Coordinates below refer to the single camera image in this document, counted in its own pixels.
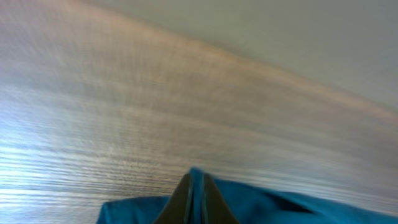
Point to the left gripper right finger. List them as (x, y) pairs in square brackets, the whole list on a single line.
[(214, 209)]

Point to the navy blue shorts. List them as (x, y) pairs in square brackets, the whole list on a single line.
[(248, 204)]

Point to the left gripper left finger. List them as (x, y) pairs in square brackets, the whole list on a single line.
[(178, 207)]

